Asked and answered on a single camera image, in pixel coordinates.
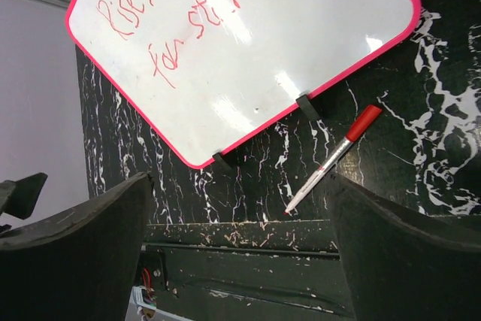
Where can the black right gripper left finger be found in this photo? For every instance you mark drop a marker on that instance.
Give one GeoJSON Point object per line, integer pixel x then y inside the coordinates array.
{"type": "Point", "coordinates": [79, 264]}

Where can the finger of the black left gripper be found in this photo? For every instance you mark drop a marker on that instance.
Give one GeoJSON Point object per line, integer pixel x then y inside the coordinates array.
{"type": "Point", "coordinates": [18, 198]}

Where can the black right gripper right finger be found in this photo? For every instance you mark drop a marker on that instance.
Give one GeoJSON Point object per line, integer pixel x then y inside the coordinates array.
{"type": "Point", "coordinates": [400, 264]}

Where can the red marker cap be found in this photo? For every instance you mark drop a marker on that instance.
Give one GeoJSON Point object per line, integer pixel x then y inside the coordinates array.
{"type": "Point", "coordinates": [361, 124]}

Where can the pink framed whiteboard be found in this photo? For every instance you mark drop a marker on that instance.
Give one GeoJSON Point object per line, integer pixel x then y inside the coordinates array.
{"type": "Point", "coordinates": [209, 74]}

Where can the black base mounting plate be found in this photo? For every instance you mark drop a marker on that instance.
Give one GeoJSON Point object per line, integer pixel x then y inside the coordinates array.
{"type": "Point", "coordinates": [287, 270]}

